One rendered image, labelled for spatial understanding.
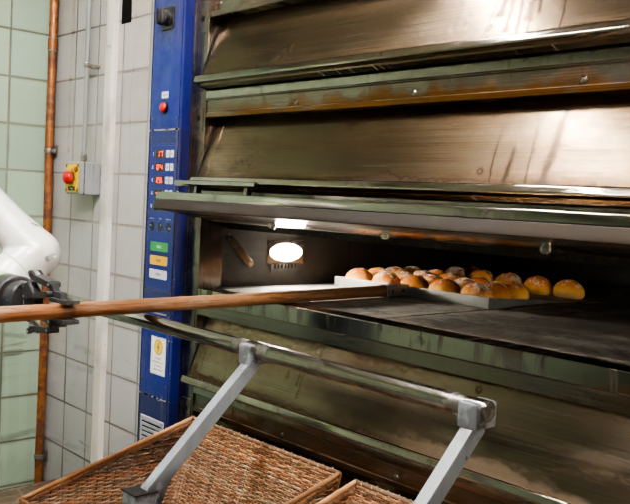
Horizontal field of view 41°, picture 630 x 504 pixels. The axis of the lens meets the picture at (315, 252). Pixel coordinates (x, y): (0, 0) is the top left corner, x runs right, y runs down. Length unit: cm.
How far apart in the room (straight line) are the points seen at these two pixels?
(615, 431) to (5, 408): 212
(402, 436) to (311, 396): 28
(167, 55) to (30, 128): 78
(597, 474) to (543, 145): 56
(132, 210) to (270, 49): 74
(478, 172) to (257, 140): 70
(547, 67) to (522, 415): 62
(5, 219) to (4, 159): 97
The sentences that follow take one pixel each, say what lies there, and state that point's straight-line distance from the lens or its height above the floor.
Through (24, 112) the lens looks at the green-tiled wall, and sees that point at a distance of 300.
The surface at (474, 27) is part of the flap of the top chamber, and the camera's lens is 164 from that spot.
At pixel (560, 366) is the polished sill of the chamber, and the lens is 151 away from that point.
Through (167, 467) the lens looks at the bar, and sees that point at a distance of 143.
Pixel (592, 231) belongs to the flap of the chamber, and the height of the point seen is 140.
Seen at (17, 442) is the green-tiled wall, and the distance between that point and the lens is 312.
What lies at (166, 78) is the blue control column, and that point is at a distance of 237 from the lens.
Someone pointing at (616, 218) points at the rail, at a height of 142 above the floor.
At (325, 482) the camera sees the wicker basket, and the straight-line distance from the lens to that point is 183.
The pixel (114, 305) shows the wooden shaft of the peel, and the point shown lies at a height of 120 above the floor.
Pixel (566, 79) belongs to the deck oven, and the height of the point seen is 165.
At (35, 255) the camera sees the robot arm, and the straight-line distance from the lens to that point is 198.
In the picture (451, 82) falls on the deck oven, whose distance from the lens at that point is 167.
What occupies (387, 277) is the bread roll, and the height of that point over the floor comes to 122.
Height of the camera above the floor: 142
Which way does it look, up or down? 3 degrees down
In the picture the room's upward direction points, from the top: 3 degrees clockwise
